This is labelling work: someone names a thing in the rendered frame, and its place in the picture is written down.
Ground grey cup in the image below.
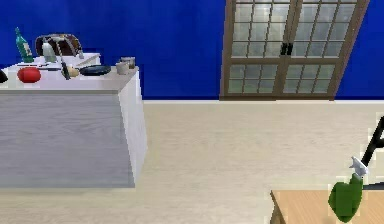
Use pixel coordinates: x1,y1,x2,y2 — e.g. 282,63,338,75
120,56,137,70

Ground white cup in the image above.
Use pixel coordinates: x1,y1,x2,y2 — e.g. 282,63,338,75
115,61,131,76

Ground brown glazed double door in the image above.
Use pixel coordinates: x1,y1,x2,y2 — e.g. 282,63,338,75
218,0,371,102

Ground black frying pan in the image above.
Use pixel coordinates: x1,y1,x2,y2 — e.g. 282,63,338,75
78,64,113,77

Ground pale potato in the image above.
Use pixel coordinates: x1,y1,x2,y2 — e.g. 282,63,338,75
66,65,81,79

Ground white kitchen island counter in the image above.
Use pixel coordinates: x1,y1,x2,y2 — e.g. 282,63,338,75
0,53,149,190

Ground light wooden table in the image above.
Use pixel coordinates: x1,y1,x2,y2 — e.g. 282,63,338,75
269,189,384,224

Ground white soap bottle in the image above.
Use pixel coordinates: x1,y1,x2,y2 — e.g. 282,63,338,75
41,37,58,64

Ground red tomato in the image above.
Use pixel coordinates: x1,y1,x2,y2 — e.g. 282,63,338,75
16,66,43,84

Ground green spray bottle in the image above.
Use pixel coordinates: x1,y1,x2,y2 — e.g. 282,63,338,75
327,155,371,224

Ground green glass bottle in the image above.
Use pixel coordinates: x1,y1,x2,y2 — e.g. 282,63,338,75
14,26,35,64

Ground grey hammer with black handle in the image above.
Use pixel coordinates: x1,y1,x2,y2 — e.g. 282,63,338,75
49,36,72,81

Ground black angled frame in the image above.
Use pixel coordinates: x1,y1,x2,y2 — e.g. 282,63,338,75
360,114,384,168

